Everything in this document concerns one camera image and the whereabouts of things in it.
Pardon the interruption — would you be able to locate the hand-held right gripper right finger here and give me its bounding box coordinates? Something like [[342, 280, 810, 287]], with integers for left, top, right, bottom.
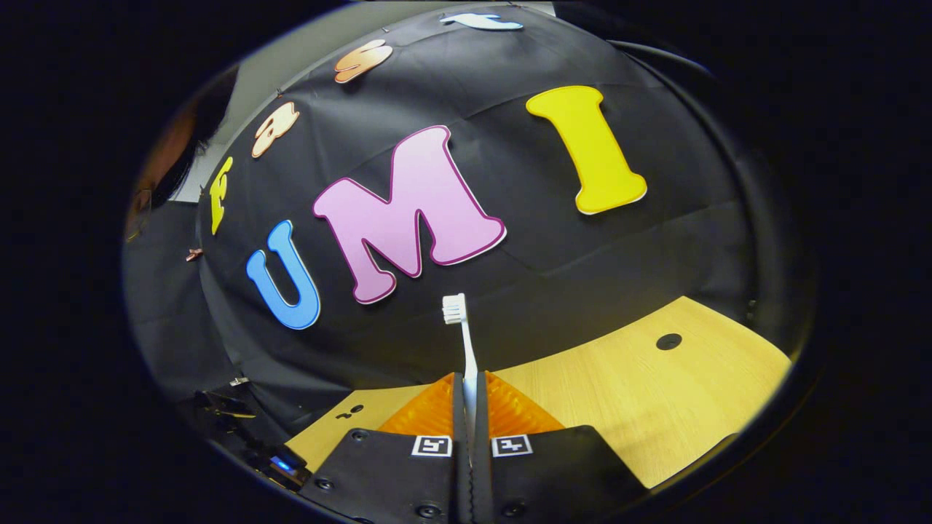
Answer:
[[472, 371, 650, 524]]

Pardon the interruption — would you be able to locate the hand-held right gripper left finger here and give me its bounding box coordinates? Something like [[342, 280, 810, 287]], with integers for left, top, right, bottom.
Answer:
[[299, 373, 470, 524]]

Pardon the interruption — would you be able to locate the white toothbrush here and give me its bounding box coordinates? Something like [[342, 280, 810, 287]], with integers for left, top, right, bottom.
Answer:
[[442, 293, 479, 445]]

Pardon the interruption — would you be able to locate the black backdrop cloth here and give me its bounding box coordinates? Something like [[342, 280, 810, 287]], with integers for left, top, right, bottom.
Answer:
[[122, 4, 813, 445]]

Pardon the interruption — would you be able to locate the dark brown object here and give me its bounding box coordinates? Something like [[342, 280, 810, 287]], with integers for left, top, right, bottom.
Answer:
[[125, 69, 241, 241]]

